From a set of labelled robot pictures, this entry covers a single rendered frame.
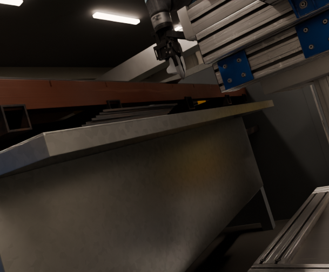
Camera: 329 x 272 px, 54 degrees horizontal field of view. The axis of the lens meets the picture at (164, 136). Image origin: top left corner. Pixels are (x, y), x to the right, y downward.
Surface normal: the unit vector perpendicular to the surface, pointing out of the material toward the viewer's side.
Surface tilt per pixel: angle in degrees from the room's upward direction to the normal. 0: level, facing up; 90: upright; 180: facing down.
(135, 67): 90
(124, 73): 90
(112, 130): 90
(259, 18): 90
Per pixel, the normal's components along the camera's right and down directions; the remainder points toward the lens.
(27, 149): -0.50, 0.13
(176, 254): 0.82, -0.27
